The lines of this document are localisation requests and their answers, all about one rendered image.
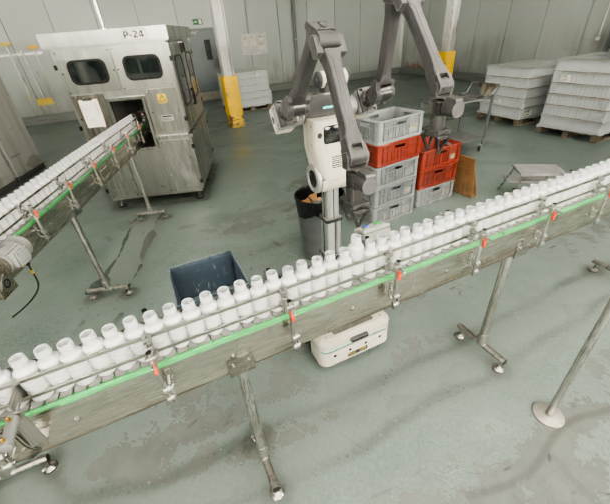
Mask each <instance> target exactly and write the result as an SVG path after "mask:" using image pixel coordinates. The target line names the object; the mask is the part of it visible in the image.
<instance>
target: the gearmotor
mask: <svg viewBox="0 0 610 504"><path fill-rule="evenodd" d="M32 251H33V246H32V244H31V242H30V241H29V240H27V239H26V238H23V237H20V236H10V237H8V238H7V239H6V240H5V241H3V242H2V243H1V244H0V300H6V299H7V298H8V297H9V295H10V294H11V293H12V292H13V291H14V290H15V289H16V288H17V287H18V284H17V283H16V281H15V280H14V278H13V276H12V275H11V273H12V272H13V271H14V270H15V269H16V268H17V267H24V266H25V265H26V266H28V267H29V269H30V271H31V273H32V274H33V275H34V277H35V279H36V281H37V290H36V292H35V294H34V296H33V297H32V299H31V300H30V301H29V302H28V303H27V304H26V305H25V306H24V307H23V308H22V309H21V310H19V311H18V312H17V313H16V314H15V315H13V316H12V318H14V317H15V316H16V315H17V314H19V313H20V312H21V311H22V310H23V309H24V308H25V307H27V306H28V305H29V304H30V302H31V301H32V300H33V299H34V298H35V296H36V295H37V293H38V290H39V281H38V279H37V277H36V275H35V272H34V271H33V269H32V268H31V266H30V264H31V263H30V262H29V261H30V260H31V259H32V258H33V257H32V256H31V253H32Z"/></svg>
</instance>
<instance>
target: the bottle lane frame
mask: <svg viewBox="0 0 610 504"><path fill-rule="evenodd" d="M605 194H606V193H602V194H601V195H598V196H595V197H593V198H589V199H587V200H584V201H582V202H579V203H577V204H576V203H575V204H574V205H571V206H569V207H566V208H564V209H561V210H558V211H561V212H563V214H559V213H557V214H556V217H555V219H554V220H551V221H550V224H549V226H548V229H547V232H546V234H547V237H546V238H545V240H544V243H545V242H547V241H550V240H552V239H555V238H557V237H559V236H562V235H564V234H567V233H569V232H571V231H574V230H576V229H579V228H581V227H583V226H586V225H588V224H591V223H593V221H592V220H593V219H594V218H591V217H589V215H588V214H589V211H590V210H592V212H591V216H592V217H595V216H596V212H597V211H595V210H593V209H592V208H591V207H592V205H593V203H594V202H596V203H595V205H594V209H596V210H599V208H600V205H601V203H602V201H603V199H604V197H605ZM602 211H603V214H602V215H601V216H600V218H599V219H602V218H605V217H607V216H610V198H609V197H608V199H607V201H606V203H605V206H604V208H603V210H602ZM548 215H549V214H546V215H545V216H541V217H540V218H536V219H535V220H531V221H529V222H526V223H524V224H520V225H519V226H515V227H513V228H509V229H508V230H506V231H505V230H504V231H503V232H500V233H499V232H498V234H495V235H492V236H490V237H489V238H491V239H493V241H492V242H490V241H489V240H487V243H486V246H485V247H482V250H481V253H480V257H479V260H480V262H481V264H480V265H479V266H478V270H480V269H483V268H485V267H488V266H490V265H492V264H495V263H497V262H500V261H502V260H504V259H507V258H509V257H512V256H514V254H515V251H516V248H517V246H518V244H519V243H521V242H524V241H526V240H528V239H530V240H531V243H530V246H529V249H531V248H533V247H535V246H537V242H538V241H537V240H535V239H534V237H533V235H534V232H537V230H535V229H536V227H537V225H538V224H540V226H539V229H538V231H540V232H542V231H543V229H544V226H545V223H546V220H547V218H548ZM540 234H541V233H538V232H537V234H536V239H538V240H539V239H540V237H539V235H540ZM479 241H480V240H479ZM479 241H476V242H475V241H474V243H471V244H468V245H466V246H462V247H461V248H458V249H456V248H455V250H453V251H449V250H448V251H449V252H447V253H445V254H443V253H442V255H440V256H436V255H435V256H436V257H434V258H432V259H430V258H429V260H426V261H422V260H421V261H422V262H421V263H418V264H415V263H414V264H415V265H413V266H410V267H409V266H407V268H405V269H403V271H405V272H406V275H403V274H402V276H401V280H400V281H399V280H398V288H397V292H398V293H399V294H400V297H399V298H398V302H399V303H401V302H404V301H406V300H409V299H411V298H413V297H416V296H418V295H421V294H423V293H425V292H428V291H430V290H433V289H435V288H437V287H440V286H442V285H445V284H447V283H449V282H452V281H454V280H456V279H459V278H461V277H464V276H466V275H468V274H471V269H472V268H471V267H470V266H469V264H467V263H468V259H469V258H471V257H470V256H469V254H470V251H471V250H474V251H473V255H472V257H473V258H474V259H475V257H476V253H477V249H478V245H479ZM392 272H393V271H392ZM376 277H377V276H376ZM394 277H395V273H394V272H393V273H392V274H389V275H386V274H385V276H384V277H381V278H378V277H377V278H378V279H376V280H374V281H371V280H369V281H370V282H368V283H366V284H363V283H361V284H362V285H360V286H358V287H354V286H353V287H354V288H352V289H350V290H346V289H345V288H344V289H345V291H344V292H342V293H337V292H336V293H337V295H334V296H331V297H330V296H329V295H328V298H326V299H323V300H321V299H320V298H319V301H318V302H315V303H311V302H310V305H308V306H305V307H303V306H302V305H301V308H300V309H297V310H296V311H295V313H296V314H297V317H295V328H296V332H297V333H298V334H299V335H300V337H299V342H300V343H301V344H303V343H306V342H308V341H310V340H313V339H315V338H318V337H320V336H322V335H325V334H327V333H330V332H332V331H334V330H337V329H339V328H342V327H344V326H346V325H349V324H351V323H354V322H356V321H358V320H361V319H363V318H366V317H368V316H370V315H373V314H375V313H377V312H380V311H382V310H385V309H387V308H389V307H392V306H391V302H392V299H391V298H390V296H389V290H390V289H391V288H389V283H390V282H391V281H394ZM282 314H283V315H281V316H278V317H276V318H275V317H274V316H273V319H271V320H268V321H265V320H264V319H262V320H263V323H260V324H257V325H255V324H254V323H253V326H252V327H249V328H247V329H245V328H244V327H242V328H243V330H242V331H239V332H236V333H234V332H233V331H232V334H231V335H228V336H226V337H223V335H221V338H220V339H218V340H215V341H212V339H210V343H207V344H205V345H201V343H199V347H197V348H194V349H191V350H190V348H189V347H188V351H186V352H183V353H181V354H178V352H177V351H176V356H173V357H170V358H168V359H167V358H166V356H164V360H162V361H160V362H159V363H158V364H157V365H158V367H159V369H160V371H161V373H162V375H163V377H164V380H165V382H166V384H168V380H167V377H168V376H166V374H165V372H164V369H166V368H170V371H171V373H172V374H170V377H171V376H173V377H174V379H175V382H174V392H175V393H177V396H179V395H181V394H184V393H186V392H188V391H191V390H193V389H196V388H198V387H200V386H203V385H205V384H208V383H210V382H212V381H215V380H217V379H220V378H222V377H224V376H227V375H229V370H228V367H227V363H228V362H229V360H231V359H234V358H236V357H238V356H241V355H243V354H246V353H248V352H249V353H252V354H253V356H254V361H255V363H258V362H260V361H263V360H265V359H267V358H270V357H272V356H275V355H277V354H279V353H282V352H284V351H287V350H289V349H291V348H293V346H292V338H291V328H290V320H289V314H287V313H286V314H284V313H283V312H282ZM167 400H168V399H167V397H166V395H165V394H164V391H163V389H162V387H161V385H160V383H159V381H158V378H157V376H156V375H155V374H154V372H151V369H150V367H144V368H142V367H141V365H140V368H139V370H136V371H133V372H131V373H129V371H128V370H127V374H125V375H123V376H120V377H117V378H116V376H115V374H114V379H112V380H110V381H107V382H104V383H103V382H102V379H101V382H100V384H99V385H96V386H94V387H91V388H89V386H88V385H87V388H86V390H83V391H81V392H78V393H75V391H74V390H73V393H72V395H70V396H67V397H65V398H62V399H61V398H60V395H59V398H58V400H57V401H54V402H51V403H49V404H46V402H44V404H43V406H41V407H38V408H36V409H33V410H31V409H30V407H29V409H28V411H27V412H25V413H24V414H25V415H26V416H27V417H28V418H29V419H30V420H31V421H32V423H33V424H34V425H35V426H36V427H37V428H38V429H42V428H44V427H47V426H49V425H51V428H50V434H49V438H47V439H48V441H47V445H45V446H43V447H41V448H42V451H41V449H38V450H39V452H40V451H41V452H40V453H42V452H45V451H47V450H50V449H52V448H54V447H57V446H59V445H62V444H64V443H66V442H69V441H71V440H73V439H76V438H78V437H81V436H83V435H85V434H88V433H90V432H93V431H95V430H97V429H100V428H102V427H105V426H107V425H109V424H112V423H114V422H117V421H119V420H121V419H124V418H126V417H129V416H131V415H133V414H136V413H138V412H141V411H143V410H145V409H148V408H150V407H152V406H155V405H157V404H160V403H162V402H164V401H167ZM39 452H38V453H39ZM36 453H37V450H33V451H30V452H28V453H26V454H23V455H21V456H18V457H19V458H20V459H22V460H26V459H28V458H30V457H32V456H33V455H35V454H36ZM38 453H37V454H38ZM40 453H39V454H40Z"/></svg>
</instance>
